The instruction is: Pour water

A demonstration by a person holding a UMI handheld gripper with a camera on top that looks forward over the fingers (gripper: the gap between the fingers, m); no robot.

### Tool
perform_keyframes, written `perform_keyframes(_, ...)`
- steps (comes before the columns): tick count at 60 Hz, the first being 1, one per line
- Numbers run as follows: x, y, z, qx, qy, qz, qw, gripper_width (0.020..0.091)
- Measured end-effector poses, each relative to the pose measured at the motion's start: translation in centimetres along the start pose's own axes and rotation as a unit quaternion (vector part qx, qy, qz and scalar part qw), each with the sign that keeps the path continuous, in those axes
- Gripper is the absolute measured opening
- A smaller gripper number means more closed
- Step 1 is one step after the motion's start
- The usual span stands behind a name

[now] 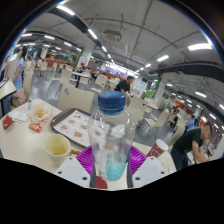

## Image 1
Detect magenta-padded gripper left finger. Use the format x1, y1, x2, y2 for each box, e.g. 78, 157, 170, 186
54, 144, 98, 188

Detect cream mug with brown handle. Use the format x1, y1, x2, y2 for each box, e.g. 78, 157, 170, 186
43, 133, 72, 168

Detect beige chairs group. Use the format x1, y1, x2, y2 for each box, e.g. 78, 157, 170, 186
23, 59, 188, 134

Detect white printed card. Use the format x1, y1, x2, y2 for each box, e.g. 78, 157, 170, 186
11, 110, 28, 124

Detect ceiling lights group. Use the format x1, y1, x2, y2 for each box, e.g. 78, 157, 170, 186
13, 4, 224, 134

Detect red snack packet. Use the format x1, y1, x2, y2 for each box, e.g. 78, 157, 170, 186
28, 123, 43, 134

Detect pink bag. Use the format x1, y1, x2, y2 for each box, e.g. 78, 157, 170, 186
11, 89, 27, 108

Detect ceiling air conditioner unit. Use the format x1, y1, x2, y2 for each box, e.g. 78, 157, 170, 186
103, 29, 122, 43

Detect clear bottle with blue cap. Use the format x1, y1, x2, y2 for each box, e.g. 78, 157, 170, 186
88, 90, 138, 183

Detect dark brown food tray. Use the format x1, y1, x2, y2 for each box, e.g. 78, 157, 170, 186
49, 107, 101, 149

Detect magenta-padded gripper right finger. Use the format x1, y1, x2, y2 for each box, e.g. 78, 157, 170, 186
126, 145, 176, 188

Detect beige chair with round hole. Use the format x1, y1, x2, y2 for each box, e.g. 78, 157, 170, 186
57, 83, 95, 114
128, 96, 148, 124

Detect beige neighbouring table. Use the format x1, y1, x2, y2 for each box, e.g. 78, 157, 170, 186
0, 78, 18, 101

